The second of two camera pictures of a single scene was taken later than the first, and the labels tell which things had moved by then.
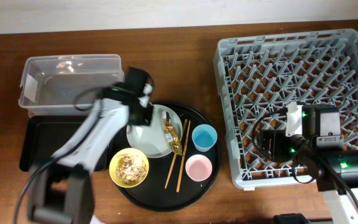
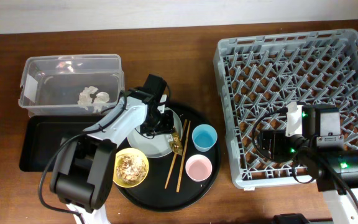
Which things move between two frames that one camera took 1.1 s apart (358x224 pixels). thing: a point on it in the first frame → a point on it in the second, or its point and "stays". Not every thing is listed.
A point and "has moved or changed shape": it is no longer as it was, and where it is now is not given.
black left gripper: x=151 y=114 → x=168 y=126
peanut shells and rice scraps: x=131 y=168 stays
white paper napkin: x=144 y=100 has moved or changed shape
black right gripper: x=278 y=137 stays
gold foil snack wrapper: x=171 y=134 stays
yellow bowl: x=128 y=167 stays
